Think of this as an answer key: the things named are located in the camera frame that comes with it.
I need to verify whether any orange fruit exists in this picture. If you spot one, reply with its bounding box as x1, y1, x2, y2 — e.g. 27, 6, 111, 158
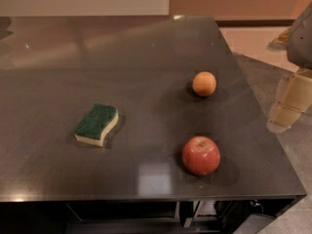
192, 71, 216, 97

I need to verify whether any red apple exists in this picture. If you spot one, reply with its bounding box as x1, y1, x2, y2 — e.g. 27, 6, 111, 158
182, 136, 220, 176

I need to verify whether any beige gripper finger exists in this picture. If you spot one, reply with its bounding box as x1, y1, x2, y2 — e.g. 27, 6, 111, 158
266, 68, 312, 133
272, 29, 290, 46

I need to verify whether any green and yellow sponge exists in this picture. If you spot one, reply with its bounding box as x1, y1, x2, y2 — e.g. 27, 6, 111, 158
74, 103, 119, 147

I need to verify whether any dark cabinet under counter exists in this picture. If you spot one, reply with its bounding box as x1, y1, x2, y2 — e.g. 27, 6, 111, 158
0, 196, 301, 234

